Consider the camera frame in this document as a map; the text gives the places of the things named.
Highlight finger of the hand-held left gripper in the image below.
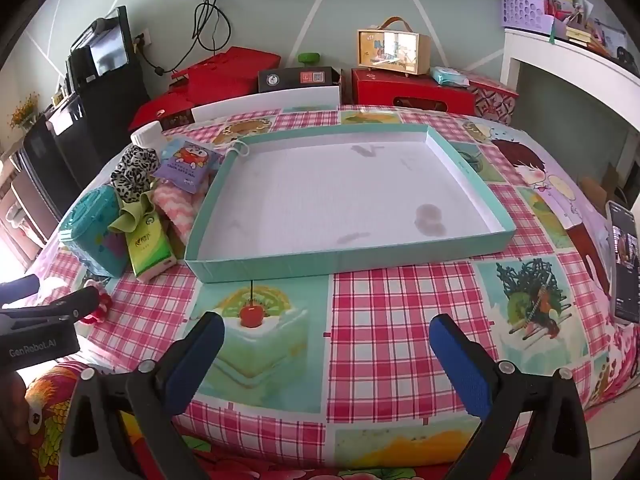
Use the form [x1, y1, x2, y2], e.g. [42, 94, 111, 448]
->
[0, 285, 103, 332]
[0, 275, 41, 309]

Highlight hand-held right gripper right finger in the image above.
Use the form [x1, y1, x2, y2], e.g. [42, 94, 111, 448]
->
[429, 313, 593, 480]

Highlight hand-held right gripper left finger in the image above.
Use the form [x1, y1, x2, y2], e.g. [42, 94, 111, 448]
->
[62, 311, 226, 480]

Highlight red and white scrunchie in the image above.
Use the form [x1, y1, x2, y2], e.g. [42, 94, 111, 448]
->
[77, 285, 115, 326]

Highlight pink chevron cloth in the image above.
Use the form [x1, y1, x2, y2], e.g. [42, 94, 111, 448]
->
[150, 180, 213, 251]

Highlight leopard print scrunchie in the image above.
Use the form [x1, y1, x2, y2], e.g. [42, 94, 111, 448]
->
[110, 146, 161, 206]

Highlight purple snack packet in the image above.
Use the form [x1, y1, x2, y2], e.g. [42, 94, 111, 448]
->
[151, 139, 224, 196]

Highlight white plastic bottle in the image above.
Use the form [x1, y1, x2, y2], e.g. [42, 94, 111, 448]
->
[131, 122, 165, 153]

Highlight teal cardboard box lid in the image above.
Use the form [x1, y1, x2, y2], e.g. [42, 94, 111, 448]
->
[184, 125, 517, 285]

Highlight teal plastic container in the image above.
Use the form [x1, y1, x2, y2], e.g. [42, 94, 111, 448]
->
[58, 185, 132, 278]

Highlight printed patchwork blanket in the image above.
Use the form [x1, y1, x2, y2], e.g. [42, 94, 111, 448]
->
[20, 102, 640, 480]

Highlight yellow-green tissue pack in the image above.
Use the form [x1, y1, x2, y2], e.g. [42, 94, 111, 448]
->
[125, 210, 178, 281]

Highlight dark glass-front cabinet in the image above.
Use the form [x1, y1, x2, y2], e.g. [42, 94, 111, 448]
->
[10, 120, 81, 241]

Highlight yellow flowers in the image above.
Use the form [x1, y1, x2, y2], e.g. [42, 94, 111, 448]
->
[9, 92, 40, 128]

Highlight black cabinet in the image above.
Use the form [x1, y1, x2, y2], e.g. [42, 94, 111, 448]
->
[45, 75, 151, 186]

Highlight smartphone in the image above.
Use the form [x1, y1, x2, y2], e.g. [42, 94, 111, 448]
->
[606, 200, 640, 325]

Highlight cardboard box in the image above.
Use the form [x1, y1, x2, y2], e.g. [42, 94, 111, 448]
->
[580, 162, 621, 211]

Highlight small black monitor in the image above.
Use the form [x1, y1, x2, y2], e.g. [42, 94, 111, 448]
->
[66, 6, 133, 91]

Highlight white bed board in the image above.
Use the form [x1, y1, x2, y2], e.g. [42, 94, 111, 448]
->
[191, 85, 341, 123]

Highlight pink patterned box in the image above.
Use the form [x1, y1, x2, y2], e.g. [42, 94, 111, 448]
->
[467, 74, 520, 126]

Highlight large red gift box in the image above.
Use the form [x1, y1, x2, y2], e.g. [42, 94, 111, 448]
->
[127, 46, 285, 133]

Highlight blue wet wipes pack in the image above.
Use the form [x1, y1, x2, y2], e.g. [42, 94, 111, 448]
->
[431, 66, 471, 87]

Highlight black flat box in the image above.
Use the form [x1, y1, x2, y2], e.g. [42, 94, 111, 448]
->
[257, 66, 342, 95]

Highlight white desk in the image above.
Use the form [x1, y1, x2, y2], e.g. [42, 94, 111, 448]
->
[500, 27, 640, 146]

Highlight red box with cutout handle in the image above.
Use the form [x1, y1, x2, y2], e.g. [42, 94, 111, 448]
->
[351, 67, 476, 117]

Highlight wooden box with handle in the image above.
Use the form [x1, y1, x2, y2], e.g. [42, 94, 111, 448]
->
[357, 16, 432, 78]

